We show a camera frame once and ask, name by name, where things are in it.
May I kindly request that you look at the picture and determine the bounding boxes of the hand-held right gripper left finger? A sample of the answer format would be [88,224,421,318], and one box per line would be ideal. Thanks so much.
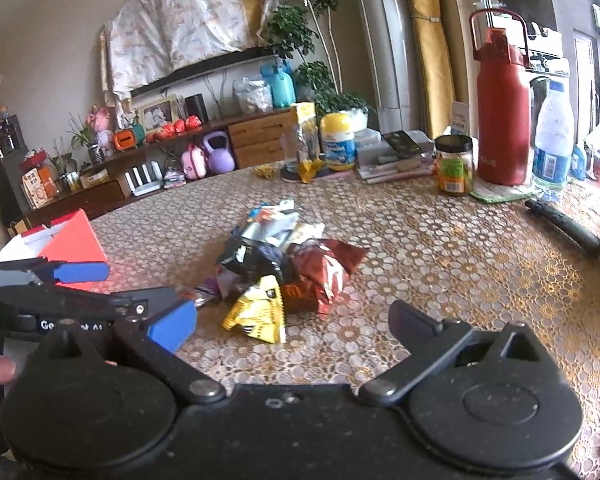
[35,300,226,405]

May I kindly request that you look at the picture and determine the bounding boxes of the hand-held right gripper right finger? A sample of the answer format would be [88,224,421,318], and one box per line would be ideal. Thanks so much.
[357,300,556,406]

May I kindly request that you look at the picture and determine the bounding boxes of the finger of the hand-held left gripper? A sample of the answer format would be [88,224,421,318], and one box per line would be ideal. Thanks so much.
[0,258,110,285]
[0,285,179,322]

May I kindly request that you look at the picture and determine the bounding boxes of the red cardboard box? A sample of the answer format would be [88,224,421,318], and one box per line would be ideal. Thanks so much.
[0,208,111,293]

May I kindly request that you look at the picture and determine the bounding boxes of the purple snack packet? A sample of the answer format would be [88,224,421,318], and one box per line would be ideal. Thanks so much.
[195,277,226,307]

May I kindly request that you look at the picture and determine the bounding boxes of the yellow snack packet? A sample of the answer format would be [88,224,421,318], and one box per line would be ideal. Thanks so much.
[221,275,287,345]

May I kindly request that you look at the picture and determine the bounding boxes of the dark red snack packet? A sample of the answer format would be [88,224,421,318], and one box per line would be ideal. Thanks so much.
[285,237,371,316]

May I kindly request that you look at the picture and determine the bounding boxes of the black snack packet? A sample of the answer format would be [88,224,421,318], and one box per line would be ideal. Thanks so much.
[216,240,286,283]

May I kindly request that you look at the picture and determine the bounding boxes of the cream snack packet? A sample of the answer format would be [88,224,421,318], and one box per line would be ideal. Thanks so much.
[287,222,326,246]

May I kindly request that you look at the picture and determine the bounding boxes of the orange printed box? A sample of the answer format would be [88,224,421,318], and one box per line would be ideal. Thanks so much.
[20,167,61,208]

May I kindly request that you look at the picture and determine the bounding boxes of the white router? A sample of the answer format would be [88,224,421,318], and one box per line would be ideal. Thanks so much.
[124,160,163,197]

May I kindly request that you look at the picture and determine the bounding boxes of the pink doll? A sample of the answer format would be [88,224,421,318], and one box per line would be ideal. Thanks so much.
[86,105,116,146]

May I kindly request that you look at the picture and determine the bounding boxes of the black coffee machine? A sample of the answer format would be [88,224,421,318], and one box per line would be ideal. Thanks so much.
[0,114,28,161]

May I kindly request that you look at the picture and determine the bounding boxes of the pink bag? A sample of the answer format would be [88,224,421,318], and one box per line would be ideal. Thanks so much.
[181,143,210,180]

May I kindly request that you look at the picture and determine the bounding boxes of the green woven coaster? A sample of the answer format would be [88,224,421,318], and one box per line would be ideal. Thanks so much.
[469,180,548,205]

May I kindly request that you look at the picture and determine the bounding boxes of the glass jar with black lid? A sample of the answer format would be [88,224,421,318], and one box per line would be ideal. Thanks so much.
[434,135,476,196]

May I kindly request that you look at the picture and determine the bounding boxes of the red round ornaments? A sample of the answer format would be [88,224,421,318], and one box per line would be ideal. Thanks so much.
[147,115,203,143]

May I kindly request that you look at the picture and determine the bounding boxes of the framed photo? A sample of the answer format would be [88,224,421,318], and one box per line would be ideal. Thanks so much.
[137,94,179,131]

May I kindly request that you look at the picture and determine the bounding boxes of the purple kettlebell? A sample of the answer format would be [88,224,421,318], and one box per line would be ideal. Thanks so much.
[202,131,237,175]

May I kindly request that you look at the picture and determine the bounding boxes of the black flat box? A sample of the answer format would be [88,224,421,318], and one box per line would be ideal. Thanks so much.
[382,130,423,158]

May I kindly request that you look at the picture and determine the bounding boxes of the black remote control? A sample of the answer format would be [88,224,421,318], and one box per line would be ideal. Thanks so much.
[524,198,600,259]

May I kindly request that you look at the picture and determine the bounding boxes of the white tub with yellow lid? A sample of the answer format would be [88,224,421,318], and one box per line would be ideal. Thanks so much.
[320,112,357,172]

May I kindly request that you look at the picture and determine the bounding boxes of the black speaker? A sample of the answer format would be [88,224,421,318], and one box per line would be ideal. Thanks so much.
[185,92,208,123]

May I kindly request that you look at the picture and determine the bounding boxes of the wooden drawer cabinet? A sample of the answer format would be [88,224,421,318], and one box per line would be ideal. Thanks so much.
[227,110,296,168]

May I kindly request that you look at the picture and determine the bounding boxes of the white printed card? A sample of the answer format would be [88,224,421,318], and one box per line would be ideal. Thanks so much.
[450,101,471,136]

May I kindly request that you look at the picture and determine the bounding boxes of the white pot with green plant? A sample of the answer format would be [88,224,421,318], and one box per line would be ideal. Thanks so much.
[315,92,376,131]

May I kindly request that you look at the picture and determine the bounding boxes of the yellow foil pouch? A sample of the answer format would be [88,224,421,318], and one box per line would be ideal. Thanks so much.
[282,102,326,183]

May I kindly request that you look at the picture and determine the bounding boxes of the clear plastic water bottle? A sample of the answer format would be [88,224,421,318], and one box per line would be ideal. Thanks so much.
[531,80,576,196]

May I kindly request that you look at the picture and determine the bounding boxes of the red thermos bottle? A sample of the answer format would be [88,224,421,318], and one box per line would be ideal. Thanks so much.
[469,8,532,187]

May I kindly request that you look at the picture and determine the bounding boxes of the black television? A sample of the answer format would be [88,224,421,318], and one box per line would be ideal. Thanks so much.
[130,46,276,98]

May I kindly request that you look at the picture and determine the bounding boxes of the clear plastic bag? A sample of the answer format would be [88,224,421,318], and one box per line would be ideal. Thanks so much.
[232,77,273,115]

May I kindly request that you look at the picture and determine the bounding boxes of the floral dust cloth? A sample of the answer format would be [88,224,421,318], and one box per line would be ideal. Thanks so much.
[102,0,273,98]

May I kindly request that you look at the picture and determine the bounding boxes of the teal plastic jug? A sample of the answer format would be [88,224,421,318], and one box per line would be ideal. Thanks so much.
[260,60,297,109]

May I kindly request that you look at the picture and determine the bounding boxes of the yellow curtain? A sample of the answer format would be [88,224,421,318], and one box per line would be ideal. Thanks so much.
[405,0,468,138]

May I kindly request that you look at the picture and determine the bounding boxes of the grey standing air conditioner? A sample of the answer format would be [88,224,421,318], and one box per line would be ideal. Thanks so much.
[350,0,426,111]

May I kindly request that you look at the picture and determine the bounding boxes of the tall green potted tree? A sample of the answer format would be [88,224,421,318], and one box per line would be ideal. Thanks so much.
[262,0,346,106]

